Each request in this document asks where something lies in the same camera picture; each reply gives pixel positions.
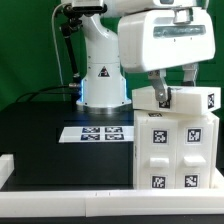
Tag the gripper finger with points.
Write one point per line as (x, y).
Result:
(157, 79)
(190, 74)

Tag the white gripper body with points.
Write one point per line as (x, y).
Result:
(151, 40)

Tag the small white cabinet top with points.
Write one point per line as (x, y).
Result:
(184, 100)

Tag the white cabinet door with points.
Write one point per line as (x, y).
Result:
(194, 152)
(154, 153)

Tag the white cabinet body box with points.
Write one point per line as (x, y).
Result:
(178, 118)

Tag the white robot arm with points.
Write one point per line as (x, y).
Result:
(103, 87)

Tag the white marker base sheet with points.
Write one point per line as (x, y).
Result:
(97, 134)

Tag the white right fence piece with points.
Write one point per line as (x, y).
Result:
(218, 180)

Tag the white fence piece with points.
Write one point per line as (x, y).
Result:
(218, 180)
(6, 168)

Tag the white front fence bar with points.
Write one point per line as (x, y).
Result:
(111, 203)

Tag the white left fence piece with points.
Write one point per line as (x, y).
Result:
(6, 168)

